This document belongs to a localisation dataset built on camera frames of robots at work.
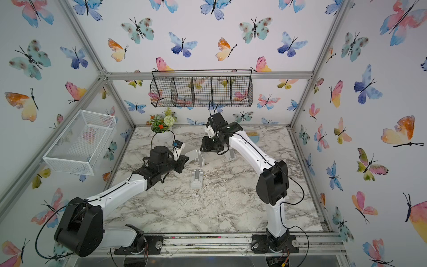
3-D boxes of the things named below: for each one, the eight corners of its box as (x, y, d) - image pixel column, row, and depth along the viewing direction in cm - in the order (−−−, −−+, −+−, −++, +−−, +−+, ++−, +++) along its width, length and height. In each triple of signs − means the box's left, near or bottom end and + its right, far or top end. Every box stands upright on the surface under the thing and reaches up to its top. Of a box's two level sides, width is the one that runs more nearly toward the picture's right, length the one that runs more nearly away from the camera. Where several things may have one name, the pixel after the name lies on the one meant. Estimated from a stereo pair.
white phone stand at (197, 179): (190, 188, 93) (189, 186, 91) (192, 171, 99) (191, 169, 97) (202, 188, 93) (201, 186, 91) (203, 171, 99) (203, 169, 97)
